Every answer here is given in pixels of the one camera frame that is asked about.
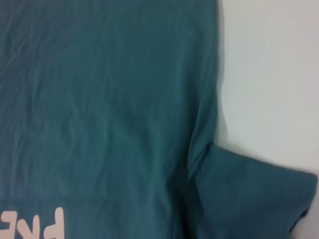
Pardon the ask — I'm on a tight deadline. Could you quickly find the teal t-shirt with FREE! print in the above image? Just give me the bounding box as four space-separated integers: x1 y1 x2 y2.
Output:
0 0 319 239

